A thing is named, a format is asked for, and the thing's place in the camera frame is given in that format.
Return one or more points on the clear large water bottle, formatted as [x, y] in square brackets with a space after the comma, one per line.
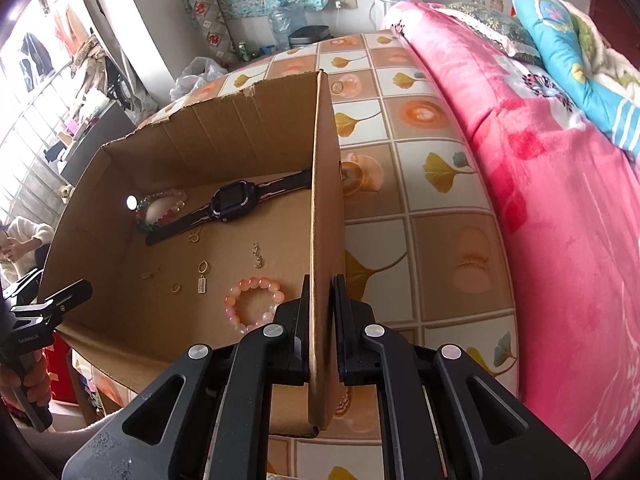
[287, 22]

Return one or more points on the green sequin pillow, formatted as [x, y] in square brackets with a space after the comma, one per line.
[490, 25]

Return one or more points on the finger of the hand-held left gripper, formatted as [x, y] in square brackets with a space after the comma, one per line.
[55, 305]

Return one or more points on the grey rice cooker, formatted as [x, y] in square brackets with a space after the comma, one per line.
[310, 37]

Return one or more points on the white plastic bag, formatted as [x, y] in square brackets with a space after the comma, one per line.
[197, 77]

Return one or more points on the pink floral blanket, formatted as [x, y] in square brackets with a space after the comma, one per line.
[550, 210]

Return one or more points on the blue patterned quilt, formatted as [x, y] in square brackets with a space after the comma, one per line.
[550, 25]

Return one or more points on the gold rectangular pendant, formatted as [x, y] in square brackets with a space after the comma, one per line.
[201, 284]

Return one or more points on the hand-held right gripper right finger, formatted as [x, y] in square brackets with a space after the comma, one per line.
[342, 320]

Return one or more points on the dark purple smartwatch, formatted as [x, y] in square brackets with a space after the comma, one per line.
[230, 202]

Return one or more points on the green drink can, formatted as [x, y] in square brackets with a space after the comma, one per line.
[244, 51]

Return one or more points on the grey cabinet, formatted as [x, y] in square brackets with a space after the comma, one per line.
[95, 145]

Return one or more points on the brown cardboard box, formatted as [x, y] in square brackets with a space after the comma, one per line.
[225, 125]

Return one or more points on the gold earring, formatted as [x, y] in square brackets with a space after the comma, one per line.
[193, 236]

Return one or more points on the white wall socket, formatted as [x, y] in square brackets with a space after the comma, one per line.
[346, 4]

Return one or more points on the grey patterned bag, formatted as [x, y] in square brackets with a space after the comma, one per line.
[210, 25]

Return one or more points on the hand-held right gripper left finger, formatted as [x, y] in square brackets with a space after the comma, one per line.
[302, 320]

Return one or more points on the person's left hand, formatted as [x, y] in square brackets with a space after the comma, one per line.
[35, 380]

